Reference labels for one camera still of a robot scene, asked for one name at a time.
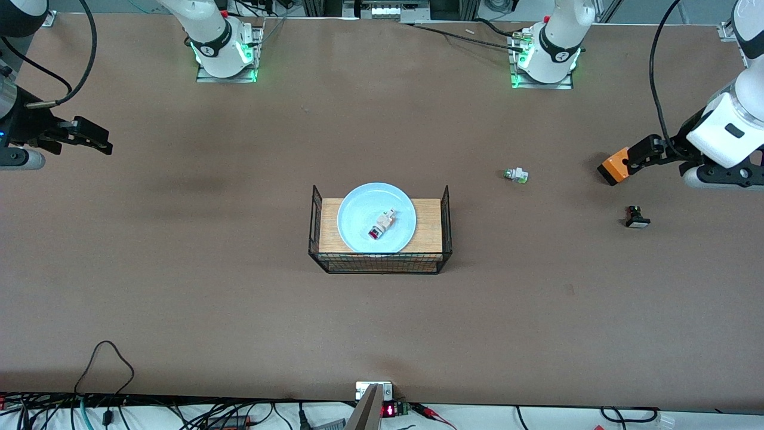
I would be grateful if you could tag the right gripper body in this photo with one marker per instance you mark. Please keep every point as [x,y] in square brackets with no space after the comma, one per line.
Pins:
[30,123]

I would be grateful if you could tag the light blue plate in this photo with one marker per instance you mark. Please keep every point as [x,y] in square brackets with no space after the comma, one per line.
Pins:
[358,209]

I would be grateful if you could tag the red push button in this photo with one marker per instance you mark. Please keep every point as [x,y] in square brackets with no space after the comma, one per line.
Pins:
[381,227]

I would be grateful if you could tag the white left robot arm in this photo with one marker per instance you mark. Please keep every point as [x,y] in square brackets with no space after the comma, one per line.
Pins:
[558,42]

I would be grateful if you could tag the orange button box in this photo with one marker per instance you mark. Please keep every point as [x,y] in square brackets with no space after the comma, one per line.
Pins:
[612,167]

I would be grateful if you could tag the black white push button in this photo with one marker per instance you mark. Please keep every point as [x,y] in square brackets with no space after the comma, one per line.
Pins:
[637,220]

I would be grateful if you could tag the green push button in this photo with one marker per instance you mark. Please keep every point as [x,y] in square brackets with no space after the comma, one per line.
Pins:
[517,175]

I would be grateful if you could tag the white device with lights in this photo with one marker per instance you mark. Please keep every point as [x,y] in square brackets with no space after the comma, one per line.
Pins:
[385,11]

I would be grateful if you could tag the black power adapter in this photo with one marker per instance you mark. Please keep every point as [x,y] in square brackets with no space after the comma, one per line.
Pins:
[230,421]

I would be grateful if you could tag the red clip lead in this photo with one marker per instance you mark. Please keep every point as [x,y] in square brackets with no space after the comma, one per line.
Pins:
[433,414]

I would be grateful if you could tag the white mounting block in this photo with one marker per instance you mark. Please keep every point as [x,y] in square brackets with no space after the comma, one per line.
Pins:
[364,389]

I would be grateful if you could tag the red digit display module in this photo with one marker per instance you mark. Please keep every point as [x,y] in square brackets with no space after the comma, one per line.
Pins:
[389,410]

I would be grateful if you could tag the grey metal bar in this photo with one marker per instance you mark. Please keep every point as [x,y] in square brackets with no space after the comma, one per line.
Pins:
[365,415]

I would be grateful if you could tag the aluminium frame corner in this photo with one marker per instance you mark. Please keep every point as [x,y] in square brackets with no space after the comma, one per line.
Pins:
[51,19]
[727,31]

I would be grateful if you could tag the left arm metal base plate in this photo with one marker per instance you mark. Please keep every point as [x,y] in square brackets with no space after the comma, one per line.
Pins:
[558,85]

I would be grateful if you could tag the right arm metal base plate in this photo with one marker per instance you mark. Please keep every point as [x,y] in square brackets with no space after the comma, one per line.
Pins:
[209,78]

